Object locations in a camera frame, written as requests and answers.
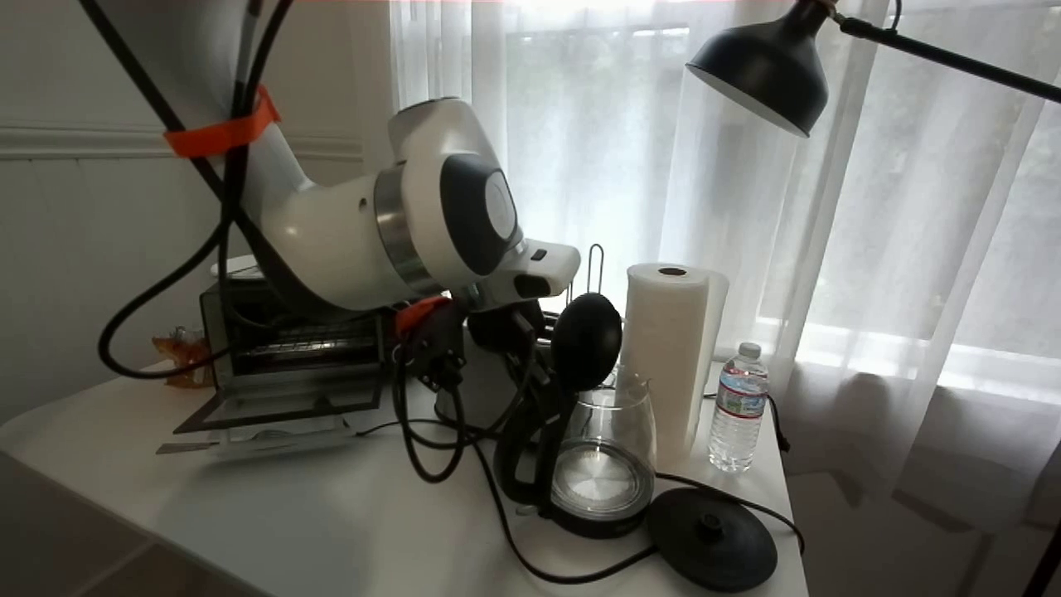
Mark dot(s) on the white sheer curtain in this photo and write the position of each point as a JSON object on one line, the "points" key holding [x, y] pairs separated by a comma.
{"points": [[900, 264]]}

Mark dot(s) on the white paper towel roll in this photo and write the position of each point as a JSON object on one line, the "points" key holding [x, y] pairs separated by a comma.
{"points": [[672, 337]]}

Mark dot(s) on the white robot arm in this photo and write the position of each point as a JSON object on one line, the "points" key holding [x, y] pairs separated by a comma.
{"points": [[436, 221]]}

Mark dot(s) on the glass electric kettle black handle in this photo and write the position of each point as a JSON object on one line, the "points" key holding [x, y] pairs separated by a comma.
{"points": [[580, 447]]}

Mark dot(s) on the clear plastic water bottle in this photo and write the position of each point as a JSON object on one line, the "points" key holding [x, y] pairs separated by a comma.
{"points": [[741, 405]]}

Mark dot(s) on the black toaster oven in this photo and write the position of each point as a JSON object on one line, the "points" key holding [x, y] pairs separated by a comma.
{"points": [[284, 382]]}

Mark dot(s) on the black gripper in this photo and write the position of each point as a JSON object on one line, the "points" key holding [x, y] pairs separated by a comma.
{"points": [[477, 363]]}

